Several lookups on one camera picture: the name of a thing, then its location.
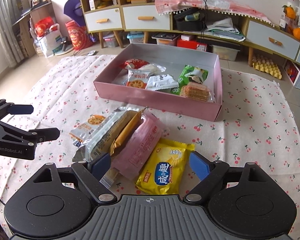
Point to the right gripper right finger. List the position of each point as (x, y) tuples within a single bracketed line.
[(210, 173)]

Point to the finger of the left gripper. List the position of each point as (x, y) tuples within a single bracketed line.
[(43, 135), (20, 109)]

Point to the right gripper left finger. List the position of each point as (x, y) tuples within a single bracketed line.
[(89, 174)]

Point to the long silver biscuit packet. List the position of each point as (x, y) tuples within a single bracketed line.
[(102, 138)]

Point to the lotus biscuit packet orange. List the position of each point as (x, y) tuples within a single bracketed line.
[(83, 131)]

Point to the yellow biscuit packet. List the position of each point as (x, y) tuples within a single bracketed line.
[(163, 171)]

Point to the gold wrapper bar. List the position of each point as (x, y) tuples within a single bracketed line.
[(121, 140)]

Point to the pink wafer packet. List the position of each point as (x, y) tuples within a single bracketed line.
[(139, 147)]

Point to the clear square cracker pack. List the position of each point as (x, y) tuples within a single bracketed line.
[(196, 91)]

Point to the green chips packet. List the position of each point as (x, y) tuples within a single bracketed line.
[(190, 74)]

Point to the white small snack packet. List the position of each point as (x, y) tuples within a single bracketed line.
[(161, 82)]

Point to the large red snack packet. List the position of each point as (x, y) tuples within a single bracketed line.
[(133, 64)]

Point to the clear rice cracker packet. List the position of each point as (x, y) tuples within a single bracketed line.
[(154, 69)]

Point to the cherry pattern tablecloth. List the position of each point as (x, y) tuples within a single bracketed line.
[(257, 123)]

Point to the white paper shopping bag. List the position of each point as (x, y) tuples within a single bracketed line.
[(51, 43)]

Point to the pink cardboard box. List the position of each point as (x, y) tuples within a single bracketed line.
[(111, 82)]

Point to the red gift bag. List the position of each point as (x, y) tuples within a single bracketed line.
[(79, 35)]

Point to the purple hat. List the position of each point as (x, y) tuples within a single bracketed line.
[(73, 9)]

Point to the yellow egg tray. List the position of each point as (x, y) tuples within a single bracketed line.
[(266, 65)]

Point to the red box under cabinet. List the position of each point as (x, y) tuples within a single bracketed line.
[(192, 44)]

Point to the wooden TV cabinet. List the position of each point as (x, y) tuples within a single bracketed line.
[(219, 20)]

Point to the black storage case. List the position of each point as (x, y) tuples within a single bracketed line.
[(192, 19)]

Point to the pink cherry cloth cover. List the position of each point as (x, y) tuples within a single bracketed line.
[(224, 6)]

